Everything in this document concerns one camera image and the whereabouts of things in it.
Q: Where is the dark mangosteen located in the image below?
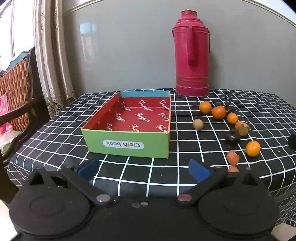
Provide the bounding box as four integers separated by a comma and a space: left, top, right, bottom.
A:
224, 105, 232, 115
225, 130, 241, 145

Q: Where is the beige curtain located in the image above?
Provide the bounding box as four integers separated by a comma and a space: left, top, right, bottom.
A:
33, 0, 76, 118

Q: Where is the dark mangosteen near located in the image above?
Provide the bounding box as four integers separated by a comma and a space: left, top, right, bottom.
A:
225, 130, 241, 145

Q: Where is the black object at edge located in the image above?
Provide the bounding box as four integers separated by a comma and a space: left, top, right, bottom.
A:
288, 134, 296, 151

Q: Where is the tan round longan fruit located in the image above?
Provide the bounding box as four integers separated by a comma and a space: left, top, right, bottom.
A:
193, 119, 204, 130

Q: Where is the dark wooden chair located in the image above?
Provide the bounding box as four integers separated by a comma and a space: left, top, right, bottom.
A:
1, 48, 50, 205

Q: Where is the colourful cardboard box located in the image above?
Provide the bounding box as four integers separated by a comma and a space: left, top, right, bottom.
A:
81, 90, 171, 159

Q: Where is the orange tangerine small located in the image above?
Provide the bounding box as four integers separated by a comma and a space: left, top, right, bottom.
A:
227, 113, 238, 125

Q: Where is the orange carrot piece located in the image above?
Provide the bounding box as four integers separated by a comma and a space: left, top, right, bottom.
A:
226, 150, 240, 166

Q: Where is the red thermos flask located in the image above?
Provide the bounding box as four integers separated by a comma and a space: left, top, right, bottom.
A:
172, 9, 210, 97

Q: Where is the pink plastic bag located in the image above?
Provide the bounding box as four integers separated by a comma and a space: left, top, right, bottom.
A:
0, 94, 13, 136

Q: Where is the black white checked tablecloth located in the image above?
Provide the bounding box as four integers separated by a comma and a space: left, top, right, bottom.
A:
8, 89, 295, 225

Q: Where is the dark mangosteen far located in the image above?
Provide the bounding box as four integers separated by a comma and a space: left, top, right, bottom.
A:
224, 105, 232, 115

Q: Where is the brown cut fruit piece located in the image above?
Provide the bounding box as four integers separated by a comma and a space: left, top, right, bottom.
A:
235, 120, 249, 137

